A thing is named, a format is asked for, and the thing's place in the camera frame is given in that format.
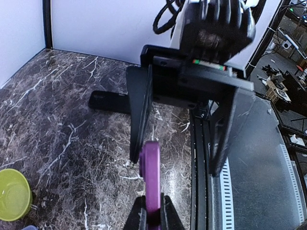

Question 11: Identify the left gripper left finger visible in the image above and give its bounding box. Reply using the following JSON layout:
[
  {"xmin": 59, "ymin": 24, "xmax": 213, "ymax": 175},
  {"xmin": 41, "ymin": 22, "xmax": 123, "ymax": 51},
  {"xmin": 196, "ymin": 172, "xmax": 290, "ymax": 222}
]
[{"xmin": 125, "ymin": 196, "xmax": 147, "ymax": 230}]

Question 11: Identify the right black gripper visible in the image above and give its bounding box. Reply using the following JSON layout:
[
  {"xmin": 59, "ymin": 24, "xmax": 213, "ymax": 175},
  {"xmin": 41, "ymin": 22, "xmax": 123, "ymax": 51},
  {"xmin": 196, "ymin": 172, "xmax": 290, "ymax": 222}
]
[{"xmin": 126, "ymin": 45, "xmax": 254, "ymax": 177}]

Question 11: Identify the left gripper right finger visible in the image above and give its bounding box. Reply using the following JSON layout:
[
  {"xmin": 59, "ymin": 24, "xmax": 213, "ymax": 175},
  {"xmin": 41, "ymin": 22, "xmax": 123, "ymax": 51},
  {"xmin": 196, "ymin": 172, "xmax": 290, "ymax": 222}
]
[{"xmin": 160, "ymin": 194, "xmax": 185, "ymax": 230}]

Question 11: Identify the black phone case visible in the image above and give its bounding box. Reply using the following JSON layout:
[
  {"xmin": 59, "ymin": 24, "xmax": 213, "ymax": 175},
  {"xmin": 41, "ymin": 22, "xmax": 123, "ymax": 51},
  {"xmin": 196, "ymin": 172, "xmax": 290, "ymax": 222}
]
[{"xmin": 88, "ymin": 91, "xmax": 130, "ymax": 114}]

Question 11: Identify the lavender phone case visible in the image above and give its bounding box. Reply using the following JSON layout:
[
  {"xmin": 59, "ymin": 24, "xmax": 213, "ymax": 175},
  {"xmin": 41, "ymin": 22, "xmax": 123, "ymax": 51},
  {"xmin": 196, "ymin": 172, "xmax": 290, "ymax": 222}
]
[{"xmin": 21, "ymin": 225, "xmax": 39, "ymax": 230}]

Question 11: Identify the green plastic bowl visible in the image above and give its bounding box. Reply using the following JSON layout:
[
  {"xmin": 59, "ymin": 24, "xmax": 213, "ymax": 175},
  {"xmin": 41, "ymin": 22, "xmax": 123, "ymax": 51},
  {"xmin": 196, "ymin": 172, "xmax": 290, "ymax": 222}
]
[{"xmin": 0, "ymin": 168, "xmax": 33, "ymax": 222}]

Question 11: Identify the black front rail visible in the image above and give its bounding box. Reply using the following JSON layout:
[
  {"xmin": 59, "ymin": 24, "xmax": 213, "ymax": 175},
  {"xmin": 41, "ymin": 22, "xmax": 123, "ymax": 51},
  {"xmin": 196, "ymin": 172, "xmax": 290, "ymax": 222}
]
[{"xmin": 189, "ymin": 103, "xmax": 213, "ymax": 230}]

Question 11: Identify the white slotted cable duct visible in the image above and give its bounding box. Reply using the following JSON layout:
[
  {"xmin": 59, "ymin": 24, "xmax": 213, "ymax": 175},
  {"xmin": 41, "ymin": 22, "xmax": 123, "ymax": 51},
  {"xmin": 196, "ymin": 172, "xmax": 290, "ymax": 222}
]
[{"xmin": 220, "ymin": 144, "xmax": 307, "ymax": 230}]

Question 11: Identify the right black frame post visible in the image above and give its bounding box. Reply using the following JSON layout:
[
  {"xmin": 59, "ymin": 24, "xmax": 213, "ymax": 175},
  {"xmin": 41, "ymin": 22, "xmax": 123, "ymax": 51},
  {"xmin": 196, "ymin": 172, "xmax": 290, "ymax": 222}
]
[{"xmin": 245, "ymin": 0, "xmax": 291, "ymax": 80}]

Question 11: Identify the black frame post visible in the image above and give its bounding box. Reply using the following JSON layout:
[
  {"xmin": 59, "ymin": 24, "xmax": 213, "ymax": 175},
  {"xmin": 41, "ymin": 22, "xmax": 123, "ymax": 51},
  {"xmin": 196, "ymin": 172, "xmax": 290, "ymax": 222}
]
[
  {"xmin": 245, "ymin": 0, "xmax": 291, "ymax": 80},
  {"xmin": 42, "ymin": 0, "xmax": 53, "ymax": 49}
]

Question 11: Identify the left black frame post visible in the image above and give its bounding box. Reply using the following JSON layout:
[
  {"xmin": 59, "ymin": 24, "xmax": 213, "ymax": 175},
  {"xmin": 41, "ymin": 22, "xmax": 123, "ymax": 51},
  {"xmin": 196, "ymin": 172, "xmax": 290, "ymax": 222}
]
[{"xmin": 42, "ymin": 0, "xmax": 53, "ymax": 49}]

